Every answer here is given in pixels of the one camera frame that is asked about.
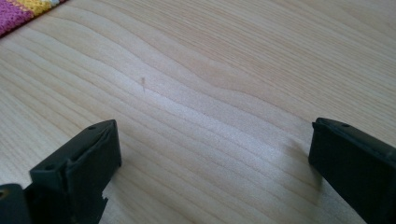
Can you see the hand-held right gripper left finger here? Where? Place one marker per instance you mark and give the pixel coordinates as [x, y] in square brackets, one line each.
[77, 168]

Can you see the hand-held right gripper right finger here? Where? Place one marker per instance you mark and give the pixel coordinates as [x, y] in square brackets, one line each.
[355, 165]

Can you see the colourful striped knitted cloth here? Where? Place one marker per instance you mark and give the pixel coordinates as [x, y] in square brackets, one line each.
[15, 11]

